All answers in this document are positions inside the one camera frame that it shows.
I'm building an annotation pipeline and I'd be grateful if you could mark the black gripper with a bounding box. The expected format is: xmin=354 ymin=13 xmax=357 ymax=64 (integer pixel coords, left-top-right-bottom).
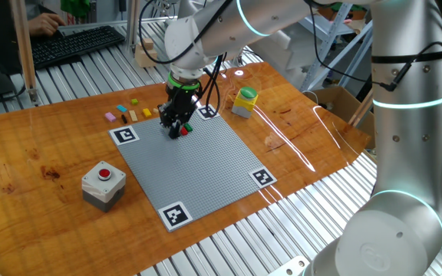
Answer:
xmin=157 ymin=84 xmax=203 ymax=139

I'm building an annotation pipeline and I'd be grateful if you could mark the grey Lego baseplate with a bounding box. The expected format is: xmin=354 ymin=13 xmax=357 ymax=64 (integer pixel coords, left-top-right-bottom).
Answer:
xmin=108 ymin=105 xmax=278 ymax=233

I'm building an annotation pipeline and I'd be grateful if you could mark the operator bare hand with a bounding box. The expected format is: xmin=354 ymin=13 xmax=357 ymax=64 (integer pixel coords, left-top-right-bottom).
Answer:
xmin=27 ymin=12 xmax=67 ymax=38

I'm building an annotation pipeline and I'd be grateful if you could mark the paper fiducial marker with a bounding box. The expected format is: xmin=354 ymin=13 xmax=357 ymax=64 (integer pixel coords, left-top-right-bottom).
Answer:
xmin=108 ymin=125 xmax=140 ymax=146
xmin=157 ymin=201 xmax=193 ymax=233
xmin=196 ymin=103 xmax=220 ymax=121
xmin=249 ymin=167 xmax=278 ymax=189

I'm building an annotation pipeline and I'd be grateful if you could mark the wooden block puzzle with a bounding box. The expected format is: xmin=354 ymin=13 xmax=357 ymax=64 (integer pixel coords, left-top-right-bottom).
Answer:
xmin=134 ymin=38 xmax=158 ymax=69

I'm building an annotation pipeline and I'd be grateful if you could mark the green button yellow box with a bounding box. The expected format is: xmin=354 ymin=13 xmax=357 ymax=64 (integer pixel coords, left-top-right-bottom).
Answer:
xmin=231 ymin=86 xmax=259 ymax=120

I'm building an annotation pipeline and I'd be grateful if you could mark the red push button box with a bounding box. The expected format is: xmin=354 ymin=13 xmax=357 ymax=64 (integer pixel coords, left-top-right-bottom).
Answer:
xmin=81 ymin=160 xmax=127 ymax=213

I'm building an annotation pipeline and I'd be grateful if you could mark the black keyboard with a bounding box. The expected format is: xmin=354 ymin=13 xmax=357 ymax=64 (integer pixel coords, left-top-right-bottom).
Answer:
xmin=28 ymin=25 xmax=126 ymax=71

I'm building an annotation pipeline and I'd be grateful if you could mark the white foam block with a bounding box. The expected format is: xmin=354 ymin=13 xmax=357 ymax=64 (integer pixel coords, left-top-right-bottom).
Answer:
xmin=249 ymin=30 xmax=302 ymax=74

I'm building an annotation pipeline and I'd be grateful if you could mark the green cloth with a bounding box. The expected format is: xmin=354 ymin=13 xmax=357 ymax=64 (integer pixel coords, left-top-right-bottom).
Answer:
xmin=60 ymin=0 xmax=91 ymax=18

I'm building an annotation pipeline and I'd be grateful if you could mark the orange wooden board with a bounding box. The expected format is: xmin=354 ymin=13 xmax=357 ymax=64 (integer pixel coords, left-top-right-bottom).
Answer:
xmin=0 ymin=61 xmax=371 ymax=276

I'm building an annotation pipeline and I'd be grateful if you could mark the open cardboard box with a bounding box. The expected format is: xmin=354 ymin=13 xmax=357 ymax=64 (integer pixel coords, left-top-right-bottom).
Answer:
xmin=303 ymin=86 xmax=378 ymax=150

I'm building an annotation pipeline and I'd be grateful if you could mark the slanted aluminium profile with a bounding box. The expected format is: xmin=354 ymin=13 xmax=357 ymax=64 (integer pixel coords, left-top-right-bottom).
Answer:
xmin=348 ymin=87 xmax=375 ymax=127

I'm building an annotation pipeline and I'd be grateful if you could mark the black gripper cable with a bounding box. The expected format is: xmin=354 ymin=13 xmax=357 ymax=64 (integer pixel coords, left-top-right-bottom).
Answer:
xmin=138 ymin=0 xmax=237 ymax=115

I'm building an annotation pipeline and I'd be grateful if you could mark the aluminium frame post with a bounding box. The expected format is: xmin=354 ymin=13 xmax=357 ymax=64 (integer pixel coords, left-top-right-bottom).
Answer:
xmin=124 ymin=0 xmax=140 ymax=54

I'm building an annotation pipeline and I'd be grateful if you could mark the tan frame post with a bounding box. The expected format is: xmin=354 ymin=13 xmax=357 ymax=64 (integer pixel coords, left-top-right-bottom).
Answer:
xmin=8 ymin=0 xmax=40 ymax=104

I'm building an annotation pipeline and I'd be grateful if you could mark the grey metal shelf frame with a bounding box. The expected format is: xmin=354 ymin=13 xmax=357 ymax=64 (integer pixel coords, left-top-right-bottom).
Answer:
xmin=299 ymin=3 xmax=375 ymax=93

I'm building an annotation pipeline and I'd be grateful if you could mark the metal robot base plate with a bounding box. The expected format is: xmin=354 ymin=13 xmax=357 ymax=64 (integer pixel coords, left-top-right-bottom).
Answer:
xmin=269 ymin=255 xmax=310 ymax=276

